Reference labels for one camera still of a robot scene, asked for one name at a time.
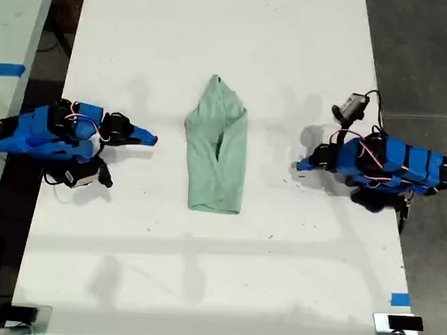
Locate white side table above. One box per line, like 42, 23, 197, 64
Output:
0, 0, 57, 221

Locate black floor cable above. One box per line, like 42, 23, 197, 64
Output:
35, 19, 77, 55

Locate pale green T-shirt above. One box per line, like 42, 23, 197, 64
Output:
180, 73, 251, 216

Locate long blue tape strip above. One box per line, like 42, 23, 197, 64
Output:
0, 62, 26, 78

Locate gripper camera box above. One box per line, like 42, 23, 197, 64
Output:
63, 162, 102, 190
340, 92, 371, 121

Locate metal table clamp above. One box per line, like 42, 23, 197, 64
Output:
3, 303, 54, 332
372, 311, 426, 335

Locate camera black stalk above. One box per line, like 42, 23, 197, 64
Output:
330, 104, 356, 144
93, 156, 115, 189

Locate short blue tape strip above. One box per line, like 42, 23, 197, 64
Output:
390, 292, 413, 308

